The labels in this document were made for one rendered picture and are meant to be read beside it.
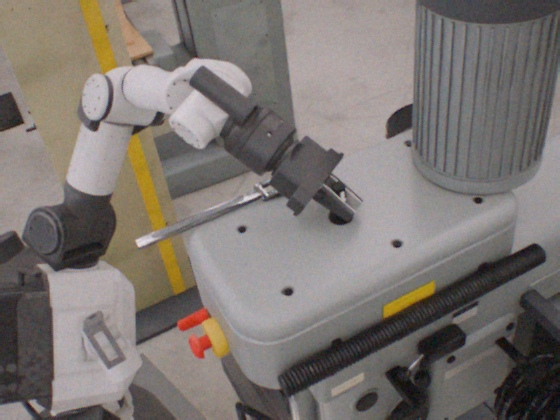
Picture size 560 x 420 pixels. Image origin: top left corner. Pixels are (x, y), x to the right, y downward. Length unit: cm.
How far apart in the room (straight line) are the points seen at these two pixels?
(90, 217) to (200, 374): 197
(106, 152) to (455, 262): 63
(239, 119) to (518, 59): 37
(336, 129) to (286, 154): 346
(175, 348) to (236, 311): 241
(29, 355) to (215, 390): 189
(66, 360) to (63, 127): 155
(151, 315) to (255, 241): 248
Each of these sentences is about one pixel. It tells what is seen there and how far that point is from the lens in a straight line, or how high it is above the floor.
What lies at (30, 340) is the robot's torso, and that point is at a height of 164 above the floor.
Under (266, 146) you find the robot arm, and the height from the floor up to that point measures 202.
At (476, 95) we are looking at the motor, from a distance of 94.
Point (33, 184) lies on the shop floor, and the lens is 457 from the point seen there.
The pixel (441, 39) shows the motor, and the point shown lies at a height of 213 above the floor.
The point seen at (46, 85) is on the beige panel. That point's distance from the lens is 266.
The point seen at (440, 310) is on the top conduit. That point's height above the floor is 180.
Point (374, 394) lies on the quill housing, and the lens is 119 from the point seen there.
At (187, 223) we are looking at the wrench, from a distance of 102.
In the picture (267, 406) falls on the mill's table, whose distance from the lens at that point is 200.
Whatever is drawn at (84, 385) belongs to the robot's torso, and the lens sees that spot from 135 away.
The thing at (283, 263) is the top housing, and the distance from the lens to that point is 94.
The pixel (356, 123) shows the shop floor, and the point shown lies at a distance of 445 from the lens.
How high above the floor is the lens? 257
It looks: 42 degrees down
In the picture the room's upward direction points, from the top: 9 degrees counter-clockwise
